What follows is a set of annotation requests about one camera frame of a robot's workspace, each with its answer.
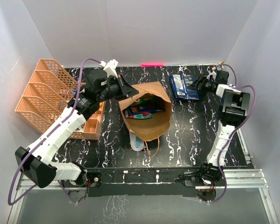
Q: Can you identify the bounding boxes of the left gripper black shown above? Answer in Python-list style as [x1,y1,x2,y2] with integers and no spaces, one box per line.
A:
[97,73,139,103]

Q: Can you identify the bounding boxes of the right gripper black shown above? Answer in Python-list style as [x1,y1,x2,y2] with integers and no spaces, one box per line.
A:
[188,74,215,97]

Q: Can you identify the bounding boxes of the blue snack packet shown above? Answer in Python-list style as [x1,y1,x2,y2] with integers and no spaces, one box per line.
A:
[169,74,189,100]
[181,75,199,100]

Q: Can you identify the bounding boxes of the blue burts chips packet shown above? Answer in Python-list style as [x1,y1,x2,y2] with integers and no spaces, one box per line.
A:
[128,104,164,115]

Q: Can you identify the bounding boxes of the brown paper bag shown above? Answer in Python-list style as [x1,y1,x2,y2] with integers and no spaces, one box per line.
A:
[119,82,171,146]

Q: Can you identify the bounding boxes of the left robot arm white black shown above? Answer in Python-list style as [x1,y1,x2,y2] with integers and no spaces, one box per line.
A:
[15,69,139,188]

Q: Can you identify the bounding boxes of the green snack packet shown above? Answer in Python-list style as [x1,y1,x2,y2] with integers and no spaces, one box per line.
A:
[134,95,154,105]

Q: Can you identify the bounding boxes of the red snack packet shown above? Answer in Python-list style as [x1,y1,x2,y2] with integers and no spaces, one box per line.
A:
[123,110,153,119]

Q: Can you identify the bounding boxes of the pink tape strip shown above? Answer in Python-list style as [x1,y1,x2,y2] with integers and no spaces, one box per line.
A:
[141,62,164,67]

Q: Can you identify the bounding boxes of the teal pen blister pack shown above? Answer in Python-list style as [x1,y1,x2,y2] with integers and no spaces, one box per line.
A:
[129,132,145,152]

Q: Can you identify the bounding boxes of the orange plastic file organizer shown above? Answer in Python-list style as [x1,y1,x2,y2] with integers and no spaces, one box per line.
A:
[15,58,106,140]

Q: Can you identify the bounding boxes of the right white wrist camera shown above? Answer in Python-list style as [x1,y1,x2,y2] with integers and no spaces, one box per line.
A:
[206,66,225,81]

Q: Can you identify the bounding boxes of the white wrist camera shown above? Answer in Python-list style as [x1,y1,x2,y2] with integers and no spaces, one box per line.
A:
[100,59,118,78]
[206,66,225,81]

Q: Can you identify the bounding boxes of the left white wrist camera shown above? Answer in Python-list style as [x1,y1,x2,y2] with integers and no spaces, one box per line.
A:
[100,59,118,78]

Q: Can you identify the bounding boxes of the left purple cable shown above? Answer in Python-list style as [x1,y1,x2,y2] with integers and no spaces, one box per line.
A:
[8,57,108,205]

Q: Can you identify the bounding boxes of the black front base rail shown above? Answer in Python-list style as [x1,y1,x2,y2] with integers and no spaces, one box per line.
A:
[87,168,201,197]

